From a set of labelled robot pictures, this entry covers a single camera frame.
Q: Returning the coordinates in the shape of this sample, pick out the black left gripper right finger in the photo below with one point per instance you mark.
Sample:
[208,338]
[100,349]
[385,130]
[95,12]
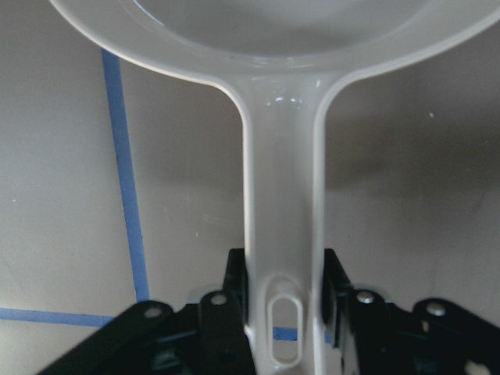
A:
[375,336]

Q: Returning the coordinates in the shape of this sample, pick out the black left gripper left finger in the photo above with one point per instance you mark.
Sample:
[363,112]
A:
[204,337]

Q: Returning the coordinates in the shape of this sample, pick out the beige plastic dustpan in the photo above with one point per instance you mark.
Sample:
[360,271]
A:
[282,63]

